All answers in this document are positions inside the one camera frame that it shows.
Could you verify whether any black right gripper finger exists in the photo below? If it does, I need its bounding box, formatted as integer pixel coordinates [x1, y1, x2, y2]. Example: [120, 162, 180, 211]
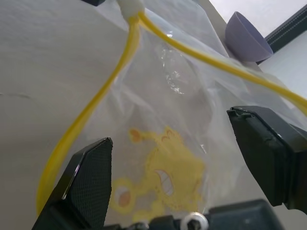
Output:
[32, 137, 114, 230]
[226, 105, 307, 209]

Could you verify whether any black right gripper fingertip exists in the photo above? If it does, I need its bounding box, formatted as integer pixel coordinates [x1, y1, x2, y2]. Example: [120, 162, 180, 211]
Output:
[81, 0, 106, 7]

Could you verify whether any clear yellow-zipper plastic bag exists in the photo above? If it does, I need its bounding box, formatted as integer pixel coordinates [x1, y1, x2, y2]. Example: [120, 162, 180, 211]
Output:
[35, 0, 307, 222]

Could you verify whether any purple plastic bowl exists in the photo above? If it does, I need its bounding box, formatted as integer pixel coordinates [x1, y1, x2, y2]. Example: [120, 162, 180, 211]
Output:
[224, 11, 274, 63]

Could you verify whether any black stitched-edge mat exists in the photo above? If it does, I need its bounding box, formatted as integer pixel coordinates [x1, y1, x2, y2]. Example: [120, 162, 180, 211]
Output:
[264, 4, 307, 53]

